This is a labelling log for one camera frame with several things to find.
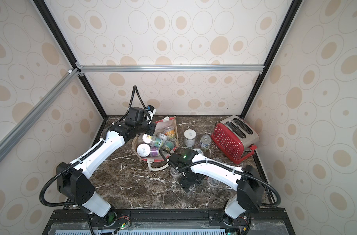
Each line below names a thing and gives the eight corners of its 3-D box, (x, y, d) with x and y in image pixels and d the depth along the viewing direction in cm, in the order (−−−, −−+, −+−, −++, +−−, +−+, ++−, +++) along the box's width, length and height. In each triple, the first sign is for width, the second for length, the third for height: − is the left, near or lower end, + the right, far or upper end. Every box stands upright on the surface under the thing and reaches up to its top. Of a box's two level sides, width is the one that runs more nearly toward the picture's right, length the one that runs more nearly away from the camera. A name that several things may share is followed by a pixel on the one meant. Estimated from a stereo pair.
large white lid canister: (184, 147, 103) (184, 139, 96) (184, 137, 109) (184, 129, 101) (195, 147, 103) (196, 139, 96) (194, 137, 109) (195, 129, 101)
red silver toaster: (233, 166, 94) (242, 150, 80) (211, 140, 107) (215, 123, 93) (254, 152, 101) (267, 136, 86) (231, 130, 114) (238, 112, 99)
